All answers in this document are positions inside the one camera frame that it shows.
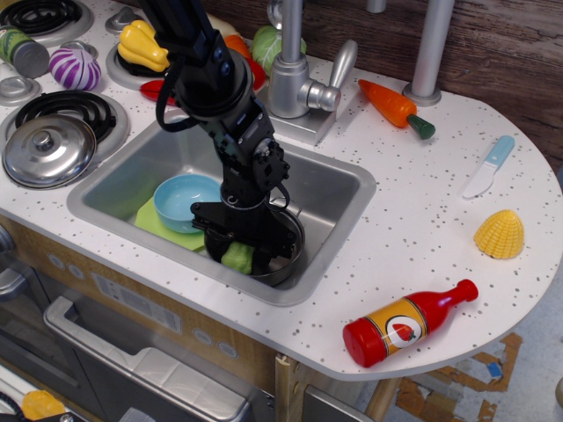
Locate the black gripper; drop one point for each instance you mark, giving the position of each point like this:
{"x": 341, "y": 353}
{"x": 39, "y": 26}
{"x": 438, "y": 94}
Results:
{"x": 260, "y": 227}

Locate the green toy broccoli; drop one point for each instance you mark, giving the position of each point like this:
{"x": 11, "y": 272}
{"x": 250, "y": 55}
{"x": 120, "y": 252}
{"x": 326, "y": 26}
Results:
{"x": 238, "y": 257}

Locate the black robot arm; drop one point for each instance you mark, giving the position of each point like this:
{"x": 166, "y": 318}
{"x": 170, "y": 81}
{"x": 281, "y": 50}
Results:
{"x": 210, "y": 86}

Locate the small steel pan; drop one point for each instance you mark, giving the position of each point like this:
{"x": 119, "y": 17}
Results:
{"x": 281, "y": 268}

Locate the light blue plastic bowl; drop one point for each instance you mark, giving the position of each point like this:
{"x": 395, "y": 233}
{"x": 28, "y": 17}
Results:
{"x": 175, "y": 196}

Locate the green plastic plate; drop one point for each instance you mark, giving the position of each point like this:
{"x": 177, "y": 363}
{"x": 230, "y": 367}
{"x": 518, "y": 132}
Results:
{"x": 148, "y": 220}

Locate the grey metal sink basin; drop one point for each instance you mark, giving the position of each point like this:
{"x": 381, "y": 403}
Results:
{"x": 328, "y": 197}

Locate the silver toy faucet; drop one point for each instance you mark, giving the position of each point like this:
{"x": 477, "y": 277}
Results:
{"x": 299, "y": 106}

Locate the red toy ketchup bottle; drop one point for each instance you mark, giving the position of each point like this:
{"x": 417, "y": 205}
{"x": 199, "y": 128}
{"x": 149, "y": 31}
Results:
{"x": 373, "y": 338}

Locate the red toy apple half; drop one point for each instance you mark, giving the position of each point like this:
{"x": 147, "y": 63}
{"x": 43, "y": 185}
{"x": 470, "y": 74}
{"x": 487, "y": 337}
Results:
{"x": 258, "y": 74}

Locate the red toy chili pepper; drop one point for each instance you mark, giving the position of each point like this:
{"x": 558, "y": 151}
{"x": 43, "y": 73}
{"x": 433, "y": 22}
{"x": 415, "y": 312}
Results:
{"x": 152, "y": 90}

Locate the front left stove burner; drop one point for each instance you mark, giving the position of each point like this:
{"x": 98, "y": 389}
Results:
{"x": 105, "y": 116}

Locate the stove burner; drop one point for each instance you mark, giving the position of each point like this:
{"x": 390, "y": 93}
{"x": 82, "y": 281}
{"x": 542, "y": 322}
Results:
{"x": 129, "y": 75}
{"x": 49, "y": 22}
{"x": 105, "y": 116}

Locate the back right stove burner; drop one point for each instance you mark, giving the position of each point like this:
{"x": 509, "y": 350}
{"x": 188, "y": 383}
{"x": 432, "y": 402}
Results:
{"x": 129, "y": 75}

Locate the orange toy fruit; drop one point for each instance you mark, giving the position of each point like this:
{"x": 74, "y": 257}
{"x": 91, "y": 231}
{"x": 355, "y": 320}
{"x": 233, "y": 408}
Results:
{"x": 237, "y": 43}

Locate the green toy cabbage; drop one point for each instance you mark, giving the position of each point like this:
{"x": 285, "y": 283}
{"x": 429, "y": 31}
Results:
{"x": 266, "y": 45}

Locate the orange toy carrot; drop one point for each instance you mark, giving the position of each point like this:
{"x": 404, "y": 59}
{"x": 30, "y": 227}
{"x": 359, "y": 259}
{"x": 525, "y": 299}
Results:
{"x": 399, "y": 110}

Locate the steel pot lid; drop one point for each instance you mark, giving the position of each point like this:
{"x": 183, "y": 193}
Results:
{"x": 49, "y": 151}

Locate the cream toy bottle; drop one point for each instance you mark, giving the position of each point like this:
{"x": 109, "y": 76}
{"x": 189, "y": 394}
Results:
{"x": 224, "y": 28}

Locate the yellow toy bell pepper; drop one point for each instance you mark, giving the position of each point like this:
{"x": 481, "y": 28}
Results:
{"x": 138, "y": 46}

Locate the purple toy onion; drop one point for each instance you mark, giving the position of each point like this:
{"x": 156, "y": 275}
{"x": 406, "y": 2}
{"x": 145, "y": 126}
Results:
{"x": 74, "y": 69}

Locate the blue white toy knife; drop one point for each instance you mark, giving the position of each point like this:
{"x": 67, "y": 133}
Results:
{"x": 483, "y": 178}

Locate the yellow object bottom left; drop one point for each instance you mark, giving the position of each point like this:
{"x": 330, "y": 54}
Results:
{"x": 40, "y": 404}

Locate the silver stove knob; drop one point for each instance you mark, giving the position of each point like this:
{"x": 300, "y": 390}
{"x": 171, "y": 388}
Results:
{"x": 118, "y": 21}
{"x": 18, "y": 90}

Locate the yellow toy corn piece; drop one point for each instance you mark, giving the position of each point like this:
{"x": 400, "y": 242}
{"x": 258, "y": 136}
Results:
{"x": 501, "y": 235}

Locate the silver stove knob left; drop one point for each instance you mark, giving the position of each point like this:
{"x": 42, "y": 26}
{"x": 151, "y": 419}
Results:
{"x": 18, "y": 90}

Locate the green label toy can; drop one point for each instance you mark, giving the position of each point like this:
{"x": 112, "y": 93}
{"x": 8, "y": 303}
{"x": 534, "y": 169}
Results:
{"x": 25, "y": 55}

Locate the back left stove burner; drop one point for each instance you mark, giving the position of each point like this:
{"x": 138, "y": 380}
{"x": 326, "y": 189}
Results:
{"x": 49, "y": 22}

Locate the grey support pole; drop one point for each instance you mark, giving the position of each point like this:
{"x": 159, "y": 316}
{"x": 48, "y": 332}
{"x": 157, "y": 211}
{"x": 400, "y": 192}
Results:
{"x": 423, "y": 90}

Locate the silver oven door handle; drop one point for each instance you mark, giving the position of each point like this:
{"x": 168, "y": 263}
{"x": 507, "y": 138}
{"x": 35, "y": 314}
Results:
{"x": 149, "y": 381}

